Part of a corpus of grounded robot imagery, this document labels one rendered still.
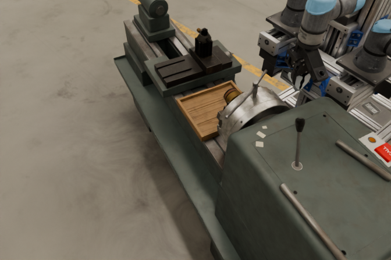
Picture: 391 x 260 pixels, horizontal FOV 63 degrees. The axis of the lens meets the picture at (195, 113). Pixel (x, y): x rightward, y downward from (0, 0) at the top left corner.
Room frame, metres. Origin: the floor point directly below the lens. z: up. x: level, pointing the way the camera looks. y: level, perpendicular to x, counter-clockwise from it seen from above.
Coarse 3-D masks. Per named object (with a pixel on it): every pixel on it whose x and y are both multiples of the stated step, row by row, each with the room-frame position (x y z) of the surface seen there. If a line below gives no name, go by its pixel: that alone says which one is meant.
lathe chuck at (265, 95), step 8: (264, 88) 1.01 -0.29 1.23; (240, 96) 0.96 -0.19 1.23; (264, 96) 0.95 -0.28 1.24; (272, 96) 0.96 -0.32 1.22; (232, 104) 0.93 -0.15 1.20; (248, 104) 0.91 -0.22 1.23; (256, 104) 0.90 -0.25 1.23; (224, 112) 0.92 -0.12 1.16; (240, 112) 0.88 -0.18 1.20; (224, 120) 0.89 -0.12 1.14; (232, 120) 0.87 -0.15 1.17; (224, 128) 0.87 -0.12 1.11; (224, 136) 0.86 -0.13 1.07
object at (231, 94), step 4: (232, 88) 1.12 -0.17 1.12; (228, 92) 1.10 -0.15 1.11; (232, 92) 1.09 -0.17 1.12; (236, 92) 1.09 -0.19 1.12; (224, 96) 1.10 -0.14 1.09; (228, 96) 1.08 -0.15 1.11; (232, 96) 1.07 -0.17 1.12; (236, 96) 1.06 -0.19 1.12; (228, 100) 1.06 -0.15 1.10; (232, 100) 1.05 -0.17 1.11
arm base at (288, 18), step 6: (288, 6) 1.65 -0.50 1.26; (282, 12) 1.69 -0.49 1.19; (288, 12) 1.63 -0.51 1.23; (294, 12) 1.61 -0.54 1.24; (300, 12) 1.61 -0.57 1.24; (282, 18) 1.64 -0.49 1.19; (288, 18) 1.62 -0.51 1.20; (294, 18) 1.61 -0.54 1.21; (300, 18) 1.60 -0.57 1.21; (288, 24) 1.60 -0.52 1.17; (294, 24) 1.59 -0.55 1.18; (300, 24) 1.60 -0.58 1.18
